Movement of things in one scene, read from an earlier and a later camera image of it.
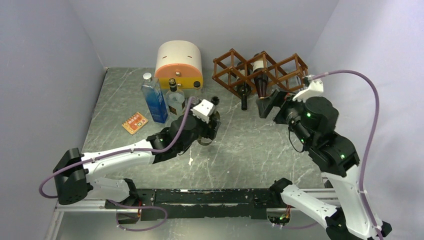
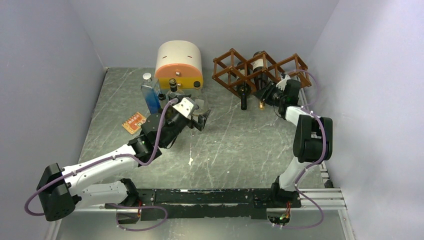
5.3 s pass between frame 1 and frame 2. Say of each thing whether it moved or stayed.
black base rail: stayed
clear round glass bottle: moved
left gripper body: moved
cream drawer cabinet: stayed
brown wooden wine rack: stayed
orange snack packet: stayed
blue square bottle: stayed
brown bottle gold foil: stayed
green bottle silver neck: moved
